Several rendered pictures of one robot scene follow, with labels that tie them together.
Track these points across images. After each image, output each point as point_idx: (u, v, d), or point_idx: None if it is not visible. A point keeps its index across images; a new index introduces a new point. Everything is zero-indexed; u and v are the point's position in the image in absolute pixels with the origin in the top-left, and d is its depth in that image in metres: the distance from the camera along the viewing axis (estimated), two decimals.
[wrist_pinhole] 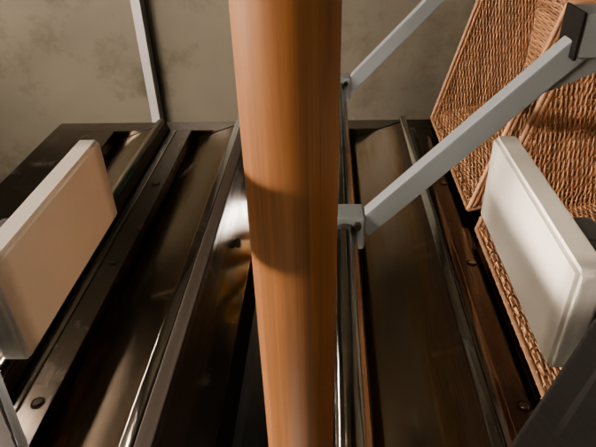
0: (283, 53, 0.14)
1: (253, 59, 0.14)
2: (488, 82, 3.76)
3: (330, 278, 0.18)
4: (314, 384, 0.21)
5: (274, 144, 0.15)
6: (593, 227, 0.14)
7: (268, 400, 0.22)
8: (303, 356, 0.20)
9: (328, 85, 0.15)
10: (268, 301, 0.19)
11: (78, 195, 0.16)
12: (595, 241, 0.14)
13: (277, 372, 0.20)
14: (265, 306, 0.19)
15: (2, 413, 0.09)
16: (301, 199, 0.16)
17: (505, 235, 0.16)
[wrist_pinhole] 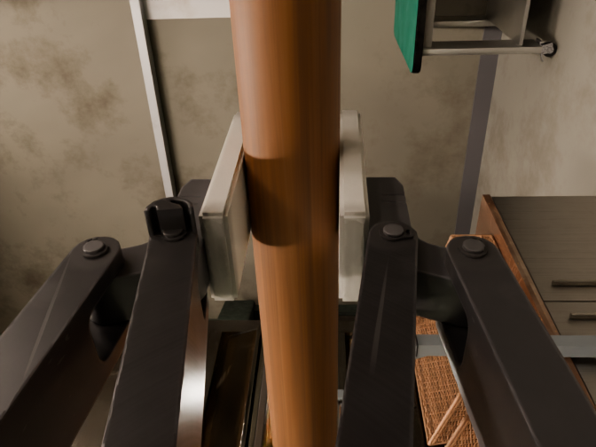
0: (283, 50, 0.14)
1: (254, 56, 0.14)
2: (467, 194, 4.27)
3: (333, 274, 0.19)
4: (317, 380, 0.21)
5: (275, 140, 0.15)
6: (394, 184, 0.16)
7: (271, 397, 0.22)
8: (307, 353, 0.20)
9: (328, 82, 0.15)
10: (270, 298, 0.19)
11: None
12: (388, 195, 0.16)
13: (280, 370, 0.20)
14: (268, 303, 0.19)
15: (180, 372, 0.10)
16: (303, 194, 0.16)
17: (339, 196, 0.18)
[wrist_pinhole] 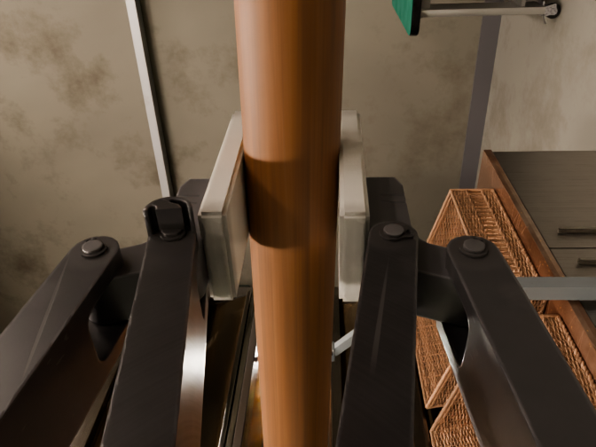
0: (286, 46, 0.14)
1: (257, 51, 0.14)
2: (468, 174, 4.16)
3: (329, 273, 0.18)
4: (310, 380, 0.21)
5: (276, 137, 0.15)
6: (394, 184, 0.16)
7: (263, 396, 0.22)
8: (301, 352, 0.20)
9: (331, 79, 0.15)
10: (266, 295, 0.19)
11: None
12: (388, 195, 0.16)
13: (274, 369, 0.20)
14: (263, 301, 0.19)
15: (179, 371, 0.10)
16: (302, 192, 0.16)
17: (338, 196, 0.18)
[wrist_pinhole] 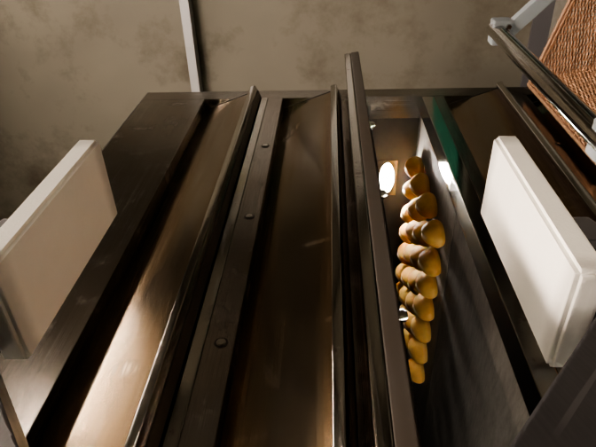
0: None
1: None
2: None
3: None
4: None
5: None
6: (593, 227, 0.14)
7: None
8: None
9: None
10: None
11: (78, 195, 0.16)
12: (595, 241, 0.14)
13: None
14: None
15: (2, 413, 0.09)
16: None
17: (505, 235, 0.16)
